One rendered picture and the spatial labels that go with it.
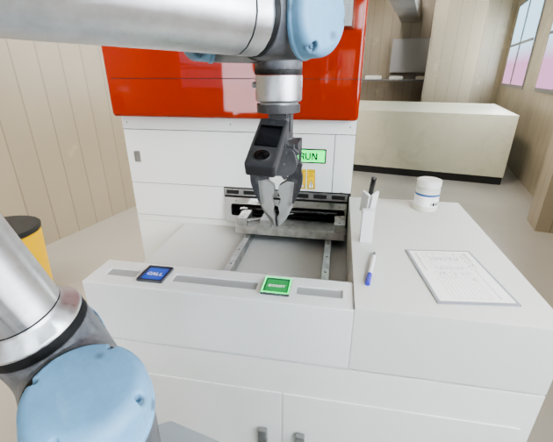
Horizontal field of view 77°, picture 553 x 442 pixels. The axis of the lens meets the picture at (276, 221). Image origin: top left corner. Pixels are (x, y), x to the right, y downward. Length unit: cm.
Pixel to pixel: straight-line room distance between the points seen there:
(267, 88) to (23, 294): 41
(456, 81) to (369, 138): 276
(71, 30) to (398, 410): 79
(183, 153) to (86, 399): 101
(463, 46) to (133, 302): 727
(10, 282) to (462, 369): 70
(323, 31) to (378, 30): 864
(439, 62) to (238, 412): 718
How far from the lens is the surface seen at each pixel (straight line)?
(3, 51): 335
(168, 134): 131
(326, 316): 67
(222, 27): 34
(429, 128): 523
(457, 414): 85
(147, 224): 147
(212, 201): 131
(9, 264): 45
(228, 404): 88
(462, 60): 760
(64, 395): 42
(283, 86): 56
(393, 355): 73
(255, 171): 51
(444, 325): 69
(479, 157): 533
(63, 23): 30
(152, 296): 75
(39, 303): 47
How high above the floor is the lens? 135
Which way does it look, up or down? 23 degrees down
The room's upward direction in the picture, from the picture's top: straight up
